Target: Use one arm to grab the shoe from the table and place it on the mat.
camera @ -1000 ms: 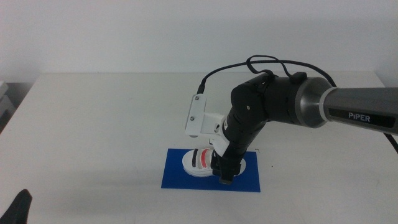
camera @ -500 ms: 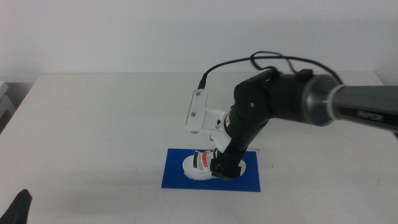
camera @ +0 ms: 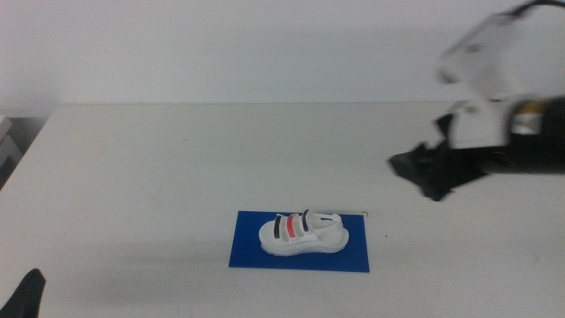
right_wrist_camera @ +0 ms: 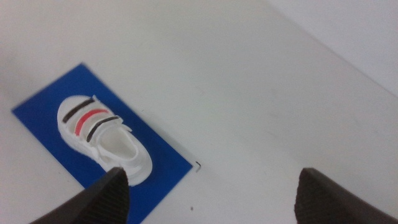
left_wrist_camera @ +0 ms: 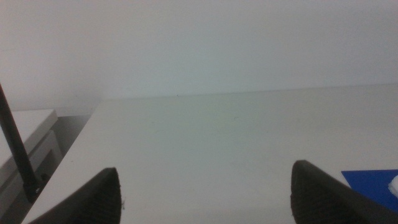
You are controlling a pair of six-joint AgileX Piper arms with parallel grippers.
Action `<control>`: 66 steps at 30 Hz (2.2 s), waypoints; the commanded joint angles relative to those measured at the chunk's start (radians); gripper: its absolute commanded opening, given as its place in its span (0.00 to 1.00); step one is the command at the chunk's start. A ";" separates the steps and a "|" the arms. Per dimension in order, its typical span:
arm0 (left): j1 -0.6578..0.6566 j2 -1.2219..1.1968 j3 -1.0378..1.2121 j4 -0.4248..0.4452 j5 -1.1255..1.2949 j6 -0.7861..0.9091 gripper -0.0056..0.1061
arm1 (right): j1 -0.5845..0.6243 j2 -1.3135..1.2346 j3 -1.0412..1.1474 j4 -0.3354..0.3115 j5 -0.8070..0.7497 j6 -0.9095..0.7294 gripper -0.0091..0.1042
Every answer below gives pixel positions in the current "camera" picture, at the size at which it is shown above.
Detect white strappy sandal shoe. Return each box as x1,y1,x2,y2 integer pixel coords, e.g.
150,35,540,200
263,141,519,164
257,208,350,258

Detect blue rectangular mat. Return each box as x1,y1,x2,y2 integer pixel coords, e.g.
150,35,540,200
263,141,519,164
228,210,371,274

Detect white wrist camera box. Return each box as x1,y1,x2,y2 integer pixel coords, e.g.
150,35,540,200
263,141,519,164
448,99,516,150

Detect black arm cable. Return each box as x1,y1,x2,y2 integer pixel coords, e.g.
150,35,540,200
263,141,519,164
506,0,565,15

